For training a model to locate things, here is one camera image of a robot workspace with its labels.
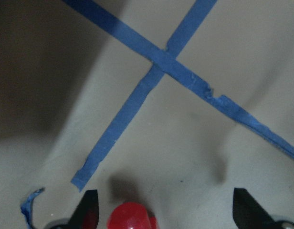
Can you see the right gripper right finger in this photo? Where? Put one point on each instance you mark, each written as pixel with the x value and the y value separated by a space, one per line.
pixel 247 213

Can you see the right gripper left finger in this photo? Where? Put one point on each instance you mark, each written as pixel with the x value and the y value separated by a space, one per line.
pixel 86 215

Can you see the red toy block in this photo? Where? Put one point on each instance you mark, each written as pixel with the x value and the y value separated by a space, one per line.
pixel 131 215

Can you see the brown paper table mat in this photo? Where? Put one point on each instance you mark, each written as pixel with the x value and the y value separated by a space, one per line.
pixel 63 79

